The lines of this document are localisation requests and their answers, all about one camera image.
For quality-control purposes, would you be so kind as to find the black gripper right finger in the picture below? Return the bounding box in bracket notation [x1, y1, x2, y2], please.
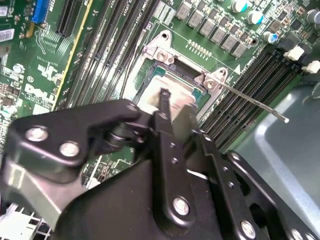
[186, 104, 320, 240]

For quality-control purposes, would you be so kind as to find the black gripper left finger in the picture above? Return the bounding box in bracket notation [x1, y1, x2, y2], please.
[0, 88, 201, 228]

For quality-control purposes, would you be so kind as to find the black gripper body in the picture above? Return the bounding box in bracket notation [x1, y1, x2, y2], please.
[53, 159, 240, 240]

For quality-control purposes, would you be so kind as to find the thin metal locking lever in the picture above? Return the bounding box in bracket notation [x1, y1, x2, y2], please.
[218, 81, 291, 124]
[119, 21, 152, 101]

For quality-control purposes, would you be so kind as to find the silver CPU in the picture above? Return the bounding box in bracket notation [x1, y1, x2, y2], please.
[132, 73, 205, 121]

